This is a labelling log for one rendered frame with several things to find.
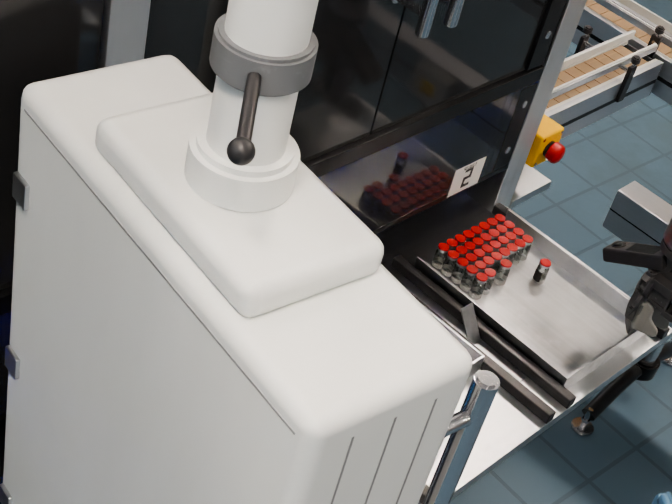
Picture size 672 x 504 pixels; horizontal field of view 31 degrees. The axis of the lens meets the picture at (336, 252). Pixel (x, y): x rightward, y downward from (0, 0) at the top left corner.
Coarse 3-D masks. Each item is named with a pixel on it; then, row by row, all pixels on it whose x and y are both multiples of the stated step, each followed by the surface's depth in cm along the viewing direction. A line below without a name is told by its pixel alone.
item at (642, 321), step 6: (642, 306) 205; (648, 306) 203; (642, 312) 205; (648, 312) 204; (636, 318) 206; (642, 318) 205; (648, 318) 204; (630, 324) 207; (636, 324) 207; (642, 324) 206; (648, 324) 205; (630, 330) 209; (642, 330) 206; (648, 330) 205; (654, 330) 204; (654, 336) 205
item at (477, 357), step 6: (438, 318) 202; (444, 324) 201; (450, 330) 201; (456, 336) 200; (462, 342) 200; (468, 342) 199; (468, 348) 199; (474, 348) 198; (474, 354) 199; (480, 354) 198; (474, 360) 196; (480, 360) 197; (474, 366) 197; (480, 366) 199; (474, 372) 199
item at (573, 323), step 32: (544, 256) 226; (448, 288) 210; (512, 288) 217; (544, 288) 219; (576, 288) 221; (608, 288) 218; (512, 320) 211; (544, 320) 212; (576, 320) 214; (608, 320) 216; (544, 352) 206; (576, 352) 208; (608, 352) 206
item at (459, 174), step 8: (480, 160) 216; (464, 168) 213; (480, 168) 218; (456, 176) 212; (464, 176) 215; (472, 176) 217; (456, 184) 214; (472, 184) 219; (448, 192) 214; (456, 192) 216
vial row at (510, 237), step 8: (512, 232) 222; (520, 232) 222; (504, 240) 220; (512, 240) 221; (488, 248) 217; (496, 248) 218; (472, 256) 214; (480, 256) 215; (456, 264) 213; (464, 264) 212; (472, 264) 214; (456, 272) 213; (456, 280) 214
